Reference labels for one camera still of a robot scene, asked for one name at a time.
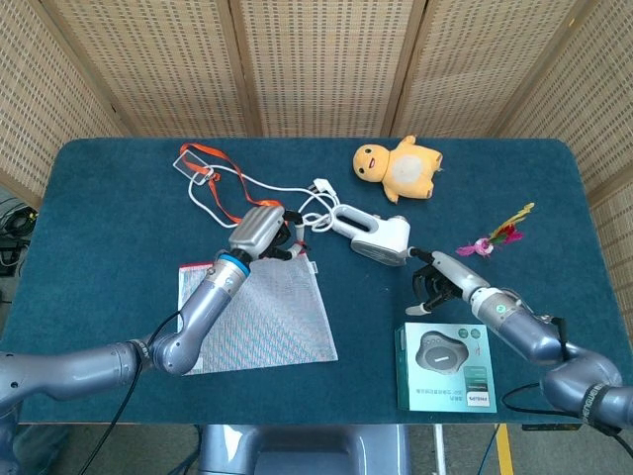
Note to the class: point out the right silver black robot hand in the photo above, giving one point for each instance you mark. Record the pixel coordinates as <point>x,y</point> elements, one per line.
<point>457,277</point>

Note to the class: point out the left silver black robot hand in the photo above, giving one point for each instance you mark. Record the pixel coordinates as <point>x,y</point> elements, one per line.
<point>254,230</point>

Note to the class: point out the white mesh zipper pouch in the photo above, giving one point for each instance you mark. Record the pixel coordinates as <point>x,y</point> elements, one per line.
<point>282,316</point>

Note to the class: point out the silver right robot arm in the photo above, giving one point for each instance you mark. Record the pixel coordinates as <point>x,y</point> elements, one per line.
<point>534,336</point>

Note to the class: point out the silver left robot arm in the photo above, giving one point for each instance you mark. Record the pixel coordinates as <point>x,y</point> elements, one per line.
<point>198,321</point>

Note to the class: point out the colourful feather shuttlecock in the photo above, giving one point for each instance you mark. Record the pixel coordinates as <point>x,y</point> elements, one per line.
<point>482,246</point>

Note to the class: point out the white handheld garment steamer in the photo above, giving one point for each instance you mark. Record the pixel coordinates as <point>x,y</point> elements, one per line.
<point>383,242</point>

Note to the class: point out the teal Philips product box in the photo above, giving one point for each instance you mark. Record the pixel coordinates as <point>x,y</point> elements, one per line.
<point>445,366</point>

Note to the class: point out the clear plastic badge holder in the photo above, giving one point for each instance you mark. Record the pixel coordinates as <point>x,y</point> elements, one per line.
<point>190,165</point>

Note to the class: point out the yellow plush toy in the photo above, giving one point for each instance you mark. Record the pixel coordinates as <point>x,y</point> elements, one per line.
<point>408,170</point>

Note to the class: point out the woven wicker folding screen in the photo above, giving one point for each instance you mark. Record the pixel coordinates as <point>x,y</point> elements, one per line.
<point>321,64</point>

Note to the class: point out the grey robot torso base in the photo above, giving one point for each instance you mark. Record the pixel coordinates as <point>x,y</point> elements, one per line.
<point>306,450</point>

